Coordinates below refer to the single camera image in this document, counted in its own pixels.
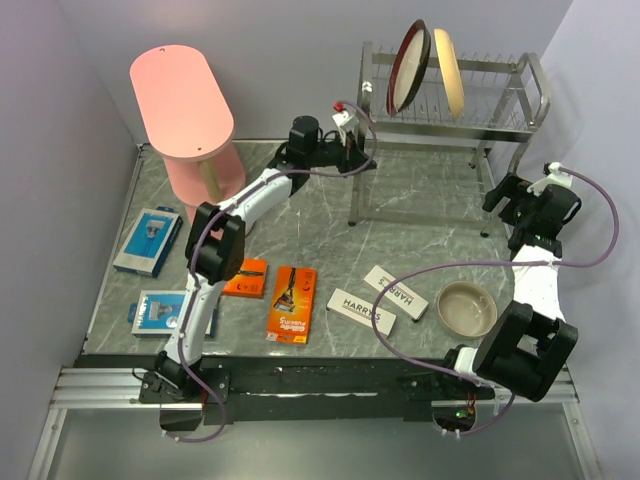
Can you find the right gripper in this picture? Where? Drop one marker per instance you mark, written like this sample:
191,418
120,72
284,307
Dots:
512,187

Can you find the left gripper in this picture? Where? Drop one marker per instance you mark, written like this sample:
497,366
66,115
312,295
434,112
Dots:
350,157

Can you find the orange gillette box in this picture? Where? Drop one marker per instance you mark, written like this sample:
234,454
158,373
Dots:
290,313
250,280

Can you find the pink three-tier shelf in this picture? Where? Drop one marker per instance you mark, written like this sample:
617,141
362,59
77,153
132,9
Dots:
188,123

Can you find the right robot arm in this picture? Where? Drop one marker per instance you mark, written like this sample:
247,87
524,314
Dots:
531,341

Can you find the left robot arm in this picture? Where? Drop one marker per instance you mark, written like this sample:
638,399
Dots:
216,244

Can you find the metal dish rack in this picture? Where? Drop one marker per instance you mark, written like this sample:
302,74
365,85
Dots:
433,170

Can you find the dark red plate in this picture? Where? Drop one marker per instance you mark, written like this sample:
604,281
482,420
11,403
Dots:
409,68

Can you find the beige bowl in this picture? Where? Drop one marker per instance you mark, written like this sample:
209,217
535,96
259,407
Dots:
466,310

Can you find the cream yellow plate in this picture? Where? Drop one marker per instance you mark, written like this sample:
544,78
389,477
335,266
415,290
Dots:
450,72

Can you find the white Harry's box right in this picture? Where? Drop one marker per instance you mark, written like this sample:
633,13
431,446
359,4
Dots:
401,295

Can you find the white harry's box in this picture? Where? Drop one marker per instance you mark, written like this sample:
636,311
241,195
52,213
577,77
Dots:
401,295
354,308

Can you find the white Harry's box left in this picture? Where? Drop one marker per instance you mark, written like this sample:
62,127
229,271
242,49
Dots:
354,308

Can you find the blue razor box upper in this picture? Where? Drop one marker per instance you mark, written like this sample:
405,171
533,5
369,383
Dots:
149,242

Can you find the blue Harry's razor box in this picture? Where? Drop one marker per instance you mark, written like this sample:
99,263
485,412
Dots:
156,313

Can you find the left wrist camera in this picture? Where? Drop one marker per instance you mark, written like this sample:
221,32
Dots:
344,120

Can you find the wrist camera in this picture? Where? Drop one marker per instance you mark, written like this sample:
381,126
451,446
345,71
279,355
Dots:
344,120
554,175

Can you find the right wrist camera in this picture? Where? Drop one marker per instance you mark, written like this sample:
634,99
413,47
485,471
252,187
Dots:
554,175

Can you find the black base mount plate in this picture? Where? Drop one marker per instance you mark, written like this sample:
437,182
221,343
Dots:
248,389

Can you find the aluminium rail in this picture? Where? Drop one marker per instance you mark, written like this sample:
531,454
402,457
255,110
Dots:
111,388

